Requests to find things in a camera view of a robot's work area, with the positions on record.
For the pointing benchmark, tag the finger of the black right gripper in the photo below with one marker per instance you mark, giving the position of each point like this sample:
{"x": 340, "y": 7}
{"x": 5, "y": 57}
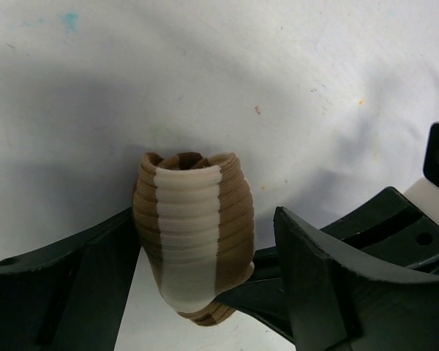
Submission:
{"x": 388, "y": 227}

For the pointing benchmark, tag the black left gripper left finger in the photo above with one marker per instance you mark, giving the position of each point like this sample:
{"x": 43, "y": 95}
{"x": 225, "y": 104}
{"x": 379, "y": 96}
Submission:
{"x": 70, "y": 295}

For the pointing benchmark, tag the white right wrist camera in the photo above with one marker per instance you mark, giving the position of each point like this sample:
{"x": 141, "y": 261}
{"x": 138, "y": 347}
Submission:
{"x": 424, "y": 194}

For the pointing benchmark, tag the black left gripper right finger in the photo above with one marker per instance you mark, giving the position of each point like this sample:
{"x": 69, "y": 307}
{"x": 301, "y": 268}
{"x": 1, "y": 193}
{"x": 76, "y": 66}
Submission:
{"x": 340, "y": 298}

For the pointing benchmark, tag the brown striped sock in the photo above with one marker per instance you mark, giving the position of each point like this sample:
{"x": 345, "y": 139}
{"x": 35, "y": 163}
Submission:
{"x": 194, "y": 215}

